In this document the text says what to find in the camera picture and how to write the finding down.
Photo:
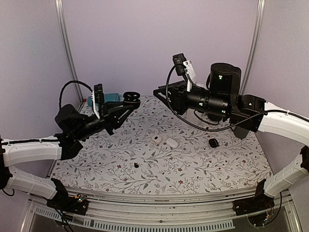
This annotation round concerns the front aluminium rail base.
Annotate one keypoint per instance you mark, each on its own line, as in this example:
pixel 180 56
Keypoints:
pixel 199 212

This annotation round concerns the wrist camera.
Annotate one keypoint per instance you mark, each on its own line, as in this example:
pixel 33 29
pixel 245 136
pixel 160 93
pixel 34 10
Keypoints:
pixel 98 100
pixel 185 69

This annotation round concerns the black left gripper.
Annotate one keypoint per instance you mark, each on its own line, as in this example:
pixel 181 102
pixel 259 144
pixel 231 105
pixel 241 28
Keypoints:
pixel 109 118

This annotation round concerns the small black earbud case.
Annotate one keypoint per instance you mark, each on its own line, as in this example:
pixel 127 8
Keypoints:
pixel 213 143

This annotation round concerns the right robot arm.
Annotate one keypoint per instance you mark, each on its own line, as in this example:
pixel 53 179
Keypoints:
pixel 221 98

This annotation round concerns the right rear aluminium post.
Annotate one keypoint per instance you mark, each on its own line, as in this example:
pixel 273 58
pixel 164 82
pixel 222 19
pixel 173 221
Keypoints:
pixel 254 44

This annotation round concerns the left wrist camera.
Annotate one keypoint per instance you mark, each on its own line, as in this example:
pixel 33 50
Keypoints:
pixel 98 100

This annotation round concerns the blue ceramic cup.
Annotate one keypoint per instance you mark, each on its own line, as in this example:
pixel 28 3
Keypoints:
pixel 111 97

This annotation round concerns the left rear aluminium post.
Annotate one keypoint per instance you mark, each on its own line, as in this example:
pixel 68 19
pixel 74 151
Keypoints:
pixel 65 38

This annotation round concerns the beige earbud case with window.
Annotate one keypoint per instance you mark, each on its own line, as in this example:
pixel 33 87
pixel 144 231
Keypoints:
pixel 157 139

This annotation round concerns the black glossy charging case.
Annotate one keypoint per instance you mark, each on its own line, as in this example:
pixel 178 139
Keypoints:
pixel 131 97

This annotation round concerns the aluminium post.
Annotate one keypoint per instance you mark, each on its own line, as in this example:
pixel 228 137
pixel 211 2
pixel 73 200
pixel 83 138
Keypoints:
pixel 254 44
pixel 65 38

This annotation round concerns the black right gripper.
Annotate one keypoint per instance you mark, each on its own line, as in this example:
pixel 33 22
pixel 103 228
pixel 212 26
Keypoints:
pixel 177 95

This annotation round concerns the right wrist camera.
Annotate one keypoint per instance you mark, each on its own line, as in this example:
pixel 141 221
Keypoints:
pixel 185 69

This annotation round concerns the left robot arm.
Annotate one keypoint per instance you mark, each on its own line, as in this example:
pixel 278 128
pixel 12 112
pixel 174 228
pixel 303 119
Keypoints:
pixel 76 128

